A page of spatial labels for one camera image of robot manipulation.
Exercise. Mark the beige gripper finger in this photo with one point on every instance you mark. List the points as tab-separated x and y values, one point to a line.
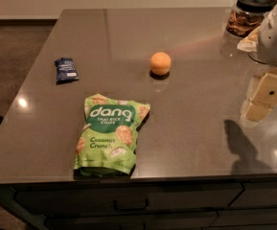
261	96

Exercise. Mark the black drawer handle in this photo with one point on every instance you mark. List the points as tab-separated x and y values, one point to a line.
128	209

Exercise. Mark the glass jar with black lid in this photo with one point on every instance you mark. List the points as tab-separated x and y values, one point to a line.
247	15

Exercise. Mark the green rice chip bag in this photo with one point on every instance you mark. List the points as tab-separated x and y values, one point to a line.
109	136

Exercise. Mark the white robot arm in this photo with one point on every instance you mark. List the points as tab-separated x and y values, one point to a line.
262	91

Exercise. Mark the orange fruit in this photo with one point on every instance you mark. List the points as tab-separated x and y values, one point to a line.
160	63

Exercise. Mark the cabinet drawer front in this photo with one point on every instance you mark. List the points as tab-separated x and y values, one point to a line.
99	201

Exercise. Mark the dark blue snack packet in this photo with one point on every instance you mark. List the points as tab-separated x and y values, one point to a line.
66	70

